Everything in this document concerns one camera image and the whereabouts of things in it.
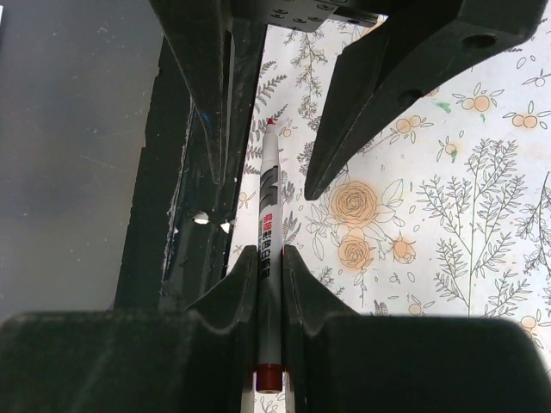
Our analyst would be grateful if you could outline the red whiteboard marker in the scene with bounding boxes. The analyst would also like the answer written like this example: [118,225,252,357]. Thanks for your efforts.
[256,120,284,394]

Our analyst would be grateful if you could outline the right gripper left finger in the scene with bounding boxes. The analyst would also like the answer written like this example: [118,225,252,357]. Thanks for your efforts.
[184,246,258,412]

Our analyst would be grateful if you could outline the floral table mat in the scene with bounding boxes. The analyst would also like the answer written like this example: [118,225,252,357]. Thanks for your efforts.
[223,15,551,413]

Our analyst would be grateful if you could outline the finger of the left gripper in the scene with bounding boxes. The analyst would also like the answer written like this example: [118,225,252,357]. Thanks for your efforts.
[304,0,547,200]
[150,1,260,184]

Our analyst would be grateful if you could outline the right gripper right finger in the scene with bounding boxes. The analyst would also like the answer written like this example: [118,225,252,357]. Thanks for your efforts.
[282,245,356,412]

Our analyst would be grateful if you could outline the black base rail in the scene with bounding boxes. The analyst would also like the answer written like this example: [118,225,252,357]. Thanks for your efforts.
[114,53,238,310]

